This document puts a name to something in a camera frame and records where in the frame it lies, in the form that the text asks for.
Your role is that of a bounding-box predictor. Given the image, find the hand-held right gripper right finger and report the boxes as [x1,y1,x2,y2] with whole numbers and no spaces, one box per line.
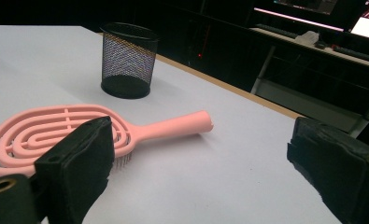
[286,116,369,224]

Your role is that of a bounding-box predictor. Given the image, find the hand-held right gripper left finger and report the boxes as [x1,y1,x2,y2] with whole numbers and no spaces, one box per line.
[34,115,116,224]

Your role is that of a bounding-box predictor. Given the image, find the pink hairbrush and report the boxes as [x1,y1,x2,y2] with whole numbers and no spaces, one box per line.
[0,104,214,179]

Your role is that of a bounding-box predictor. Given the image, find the black mesh pen holder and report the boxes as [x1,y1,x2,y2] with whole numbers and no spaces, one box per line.
[99,21,160,100]

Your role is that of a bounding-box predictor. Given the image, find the grey metal stand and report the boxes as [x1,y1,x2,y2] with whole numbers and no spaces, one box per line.
[249,27,369,138]

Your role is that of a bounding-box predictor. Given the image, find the dark keyboard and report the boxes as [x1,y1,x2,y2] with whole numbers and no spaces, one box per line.
[255,23,299,40]
[332,45,369,65]

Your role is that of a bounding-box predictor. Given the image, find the crumpled white object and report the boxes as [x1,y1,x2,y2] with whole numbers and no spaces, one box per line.
[293,30,320,48]

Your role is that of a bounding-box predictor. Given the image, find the laptop screen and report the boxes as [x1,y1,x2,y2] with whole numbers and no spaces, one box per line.
[349,7,369,41]

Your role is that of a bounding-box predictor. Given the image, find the computer monitor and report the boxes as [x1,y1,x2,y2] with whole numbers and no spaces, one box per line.
[252,0,346,33]

